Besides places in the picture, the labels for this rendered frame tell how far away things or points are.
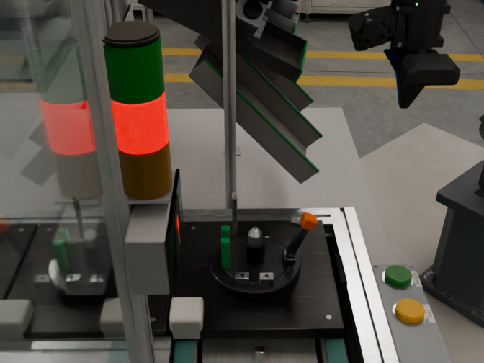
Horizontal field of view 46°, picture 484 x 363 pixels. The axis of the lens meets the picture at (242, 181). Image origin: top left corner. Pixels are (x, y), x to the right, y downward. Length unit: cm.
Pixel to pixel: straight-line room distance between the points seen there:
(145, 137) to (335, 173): 85
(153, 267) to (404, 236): 70
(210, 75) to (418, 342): 52
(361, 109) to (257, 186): 230
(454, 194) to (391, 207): 31
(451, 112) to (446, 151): 215
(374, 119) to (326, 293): 261
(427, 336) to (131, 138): 52
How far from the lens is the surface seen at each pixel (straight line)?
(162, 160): 53
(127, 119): 51
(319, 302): 85
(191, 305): 82
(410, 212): 123
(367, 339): 83
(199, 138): 144
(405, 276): 91
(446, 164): 142
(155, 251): 54
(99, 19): 48
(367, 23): 72
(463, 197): 95
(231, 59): 91
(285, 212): 102
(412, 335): 85
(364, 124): 335
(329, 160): 136
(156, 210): 57
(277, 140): 100
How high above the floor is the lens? 158
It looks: 34 degrees down
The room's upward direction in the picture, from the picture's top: straight up
